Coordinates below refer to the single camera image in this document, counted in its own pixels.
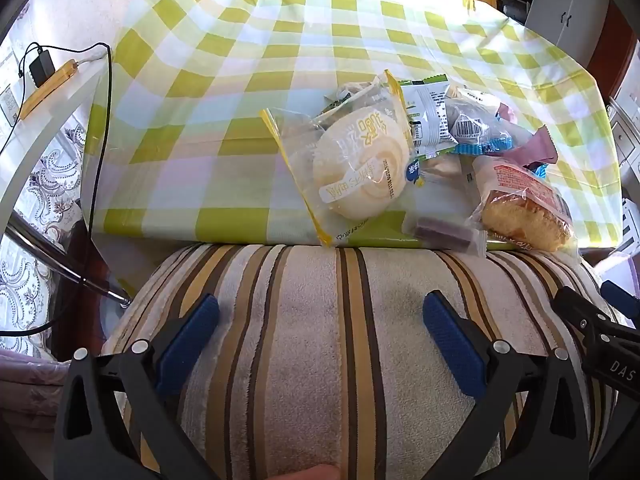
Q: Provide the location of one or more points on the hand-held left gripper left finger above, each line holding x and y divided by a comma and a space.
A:
190, 342

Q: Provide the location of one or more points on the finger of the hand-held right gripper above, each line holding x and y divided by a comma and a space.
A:
572, 305
617, 294

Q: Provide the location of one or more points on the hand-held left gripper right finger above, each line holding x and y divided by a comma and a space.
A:
452, 347

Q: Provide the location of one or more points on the grey ball packet blue ends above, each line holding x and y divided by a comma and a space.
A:
470, 122

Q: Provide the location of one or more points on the white green snack packet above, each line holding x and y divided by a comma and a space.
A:
427, 120

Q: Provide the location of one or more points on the person's left hand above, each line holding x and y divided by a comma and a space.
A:
312, 472

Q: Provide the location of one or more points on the sponge cake packet red print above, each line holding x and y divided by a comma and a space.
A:
520, 210

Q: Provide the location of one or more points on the purple bar clear packet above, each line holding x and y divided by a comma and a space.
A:
442, 232

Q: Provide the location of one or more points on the chrome table leg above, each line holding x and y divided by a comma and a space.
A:
55, 260

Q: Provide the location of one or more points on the pink snack packet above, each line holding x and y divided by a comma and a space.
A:
537, 147

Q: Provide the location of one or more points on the purple patterned cloth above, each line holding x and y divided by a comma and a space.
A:
30, 390

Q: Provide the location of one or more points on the round cake packet yellow edged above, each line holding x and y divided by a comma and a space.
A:
355, 160

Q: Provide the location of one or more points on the white round side table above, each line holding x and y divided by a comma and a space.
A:
50, 130

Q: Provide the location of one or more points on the white cabinet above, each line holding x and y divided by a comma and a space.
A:
565, 15

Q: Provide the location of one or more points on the green checked plastic tablecloth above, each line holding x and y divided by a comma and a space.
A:
250, 60

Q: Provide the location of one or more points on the black power adapter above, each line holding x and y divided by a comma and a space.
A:
41, 67

